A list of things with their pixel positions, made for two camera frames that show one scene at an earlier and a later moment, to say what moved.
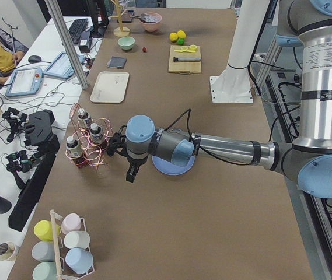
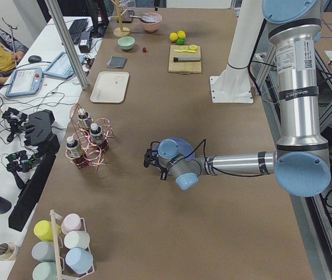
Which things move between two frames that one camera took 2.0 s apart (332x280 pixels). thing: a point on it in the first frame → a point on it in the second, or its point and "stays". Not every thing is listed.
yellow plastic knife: (185, 51) stays
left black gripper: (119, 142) → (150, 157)
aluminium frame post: (67, 38) stays
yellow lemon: (173, 37) stays
